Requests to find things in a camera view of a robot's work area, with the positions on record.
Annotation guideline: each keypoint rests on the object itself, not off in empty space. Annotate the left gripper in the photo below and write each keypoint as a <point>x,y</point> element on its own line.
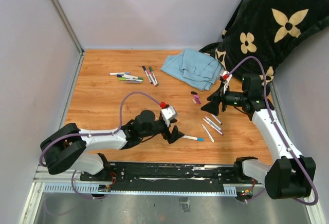
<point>174,135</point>

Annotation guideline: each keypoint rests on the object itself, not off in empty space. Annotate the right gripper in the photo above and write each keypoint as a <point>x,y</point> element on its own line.
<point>218,97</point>

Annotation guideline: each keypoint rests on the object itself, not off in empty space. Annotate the black marker pen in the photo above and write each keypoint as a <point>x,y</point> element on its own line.
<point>217,119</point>

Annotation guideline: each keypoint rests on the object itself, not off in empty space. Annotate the pink marker pen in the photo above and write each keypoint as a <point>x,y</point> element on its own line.
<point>213,122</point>

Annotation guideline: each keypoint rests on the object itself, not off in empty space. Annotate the magenta cap marker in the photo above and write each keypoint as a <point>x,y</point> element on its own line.
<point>213,126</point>

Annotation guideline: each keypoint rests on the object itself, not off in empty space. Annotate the light blue cap marker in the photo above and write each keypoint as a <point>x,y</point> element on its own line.
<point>192,138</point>

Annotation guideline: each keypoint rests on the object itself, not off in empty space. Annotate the white slim marker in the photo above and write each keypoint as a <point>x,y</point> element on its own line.
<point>208,133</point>

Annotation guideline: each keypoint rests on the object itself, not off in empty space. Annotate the red pink cap marker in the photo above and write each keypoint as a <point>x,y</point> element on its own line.
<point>152,79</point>

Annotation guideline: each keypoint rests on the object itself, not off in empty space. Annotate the dark blue cap marker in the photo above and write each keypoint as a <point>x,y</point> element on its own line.
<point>148,76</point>

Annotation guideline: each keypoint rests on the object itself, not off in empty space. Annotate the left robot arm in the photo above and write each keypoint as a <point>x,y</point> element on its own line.
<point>69,147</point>

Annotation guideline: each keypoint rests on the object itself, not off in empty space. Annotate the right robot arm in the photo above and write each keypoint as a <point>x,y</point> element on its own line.
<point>291,174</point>

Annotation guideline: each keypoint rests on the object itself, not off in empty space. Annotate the light blue cloth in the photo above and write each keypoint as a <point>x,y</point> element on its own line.
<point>197,69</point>

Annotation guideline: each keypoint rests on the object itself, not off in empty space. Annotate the lavender marker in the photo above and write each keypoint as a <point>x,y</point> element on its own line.
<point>133,82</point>

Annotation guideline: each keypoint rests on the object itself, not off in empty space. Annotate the green cap marker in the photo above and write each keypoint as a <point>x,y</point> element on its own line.
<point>153,76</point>

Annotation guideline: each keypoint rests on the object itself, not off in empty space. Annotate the light green marker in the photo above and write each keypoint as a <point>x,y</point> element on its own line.
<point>130,80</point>

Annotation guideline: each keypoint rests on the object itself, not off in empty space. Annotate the black floral blanket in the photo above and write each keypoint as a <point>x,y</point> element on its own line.
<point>268,30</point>

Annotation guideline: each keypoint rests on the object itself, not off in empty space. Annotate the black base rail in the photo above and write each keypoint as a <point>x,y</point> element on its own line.
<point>162,178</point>

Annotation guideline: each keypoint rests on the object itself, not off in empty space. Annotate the aluminium corner post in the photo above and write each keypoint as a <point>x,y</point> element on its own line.
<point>62,16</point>

